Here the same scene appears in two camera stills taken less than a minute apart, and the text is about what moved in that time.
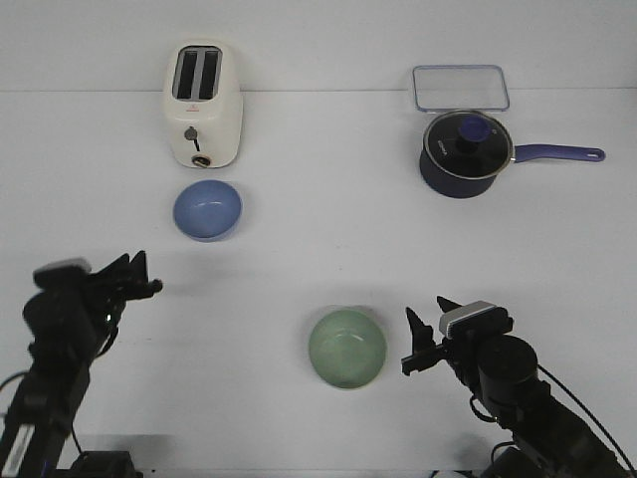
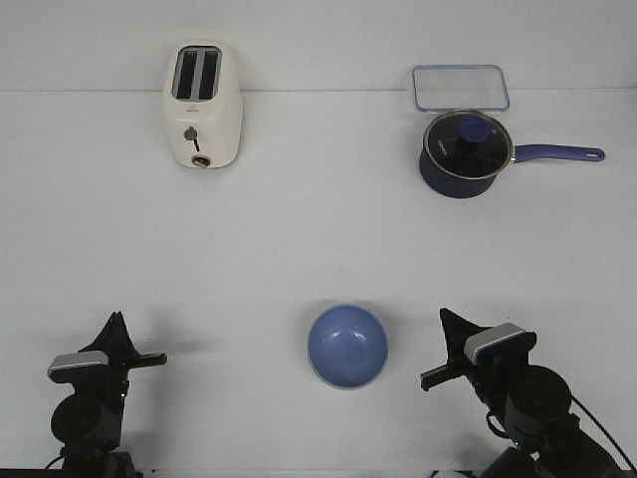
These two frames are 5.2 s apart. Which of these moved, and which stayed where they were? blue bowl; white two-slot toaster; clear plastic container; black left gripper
Moved: black left gripper; blue bowl
Stayed: clear plastic container; white two-slot toaster
